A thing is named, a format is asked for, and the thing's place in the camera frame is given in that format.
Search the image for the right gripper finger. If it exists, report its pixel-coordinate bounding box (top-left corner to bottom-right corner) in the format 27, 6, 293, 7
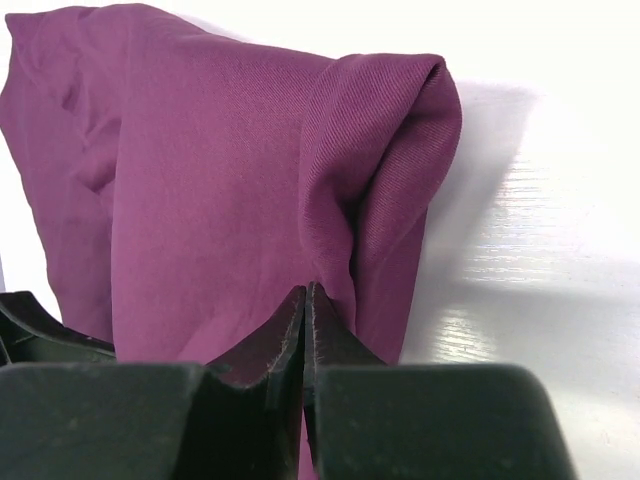
303, 283, 576, 480

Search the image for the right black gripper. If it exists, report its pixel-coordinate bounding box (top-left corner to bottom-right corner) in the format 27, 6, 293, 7
1, 287, 306, 479

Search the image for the purple surgical drape cloth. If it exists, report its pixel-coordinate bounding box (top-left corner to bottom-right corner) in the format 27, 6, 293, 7
1, 4, 462, 363

